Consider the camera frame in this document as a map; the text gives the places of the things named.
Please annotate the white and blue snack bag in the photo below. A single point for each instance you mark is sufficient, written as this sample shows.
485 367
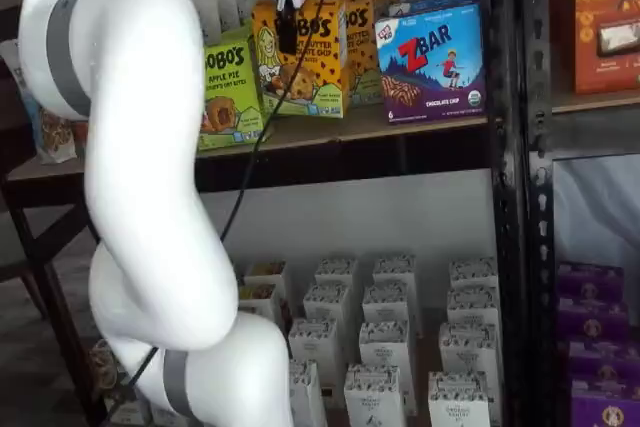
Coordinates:
12 67

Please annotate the white floral print box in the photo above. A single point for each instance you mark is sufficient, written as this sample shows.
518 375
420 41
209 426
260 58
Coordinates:
327 304
336 272
312 347
385 347
307 397
385 302
459 402
395 269
467 349
375 397
472 307
472 273

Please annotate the purple snack box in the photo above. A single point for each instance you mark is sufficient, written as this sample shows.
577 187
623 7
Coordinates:
590 279
605 362
592 319
605 407

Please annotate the white stand-up pouch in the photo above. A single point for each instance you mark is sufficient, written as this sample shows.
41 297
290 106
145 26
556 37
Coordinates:
210 17
230 4

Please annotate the yellow nut snack box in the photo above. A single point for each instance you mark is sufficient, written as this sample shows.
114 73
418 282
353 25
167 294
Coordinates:
265 272
257 302

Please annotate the clear granola snack bag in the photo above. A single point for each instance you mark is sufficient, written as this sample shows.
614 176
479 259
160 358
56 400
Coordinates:
57 137

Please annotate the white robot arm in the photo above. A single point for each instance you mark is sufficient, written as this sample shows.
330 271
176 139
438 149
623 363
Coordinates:
140 147

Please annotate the black metal shelf rack frame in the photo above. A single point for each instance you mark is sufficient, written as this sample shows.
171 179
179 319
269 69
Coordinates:
537 197
505 197

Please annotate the green Bobo's apple pie box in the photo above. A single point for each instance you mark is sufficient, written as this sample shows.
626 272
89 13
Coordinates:
225 77

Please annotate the dark furniture frame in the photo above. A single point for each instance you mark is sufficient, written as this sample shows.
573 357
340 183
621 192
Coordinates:
55 307

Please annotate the white small cartons group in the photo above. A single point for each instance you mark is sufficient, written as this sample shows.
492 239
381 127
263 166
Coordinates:
424 342

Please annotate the large orange illustrated box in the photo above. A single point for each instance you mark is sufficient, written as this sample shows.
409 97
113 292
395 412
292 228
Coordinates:
600 72

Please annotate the brown shelf board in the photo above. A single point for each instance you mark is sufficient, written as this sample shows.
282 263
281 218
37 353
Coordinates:
600 102
325 129

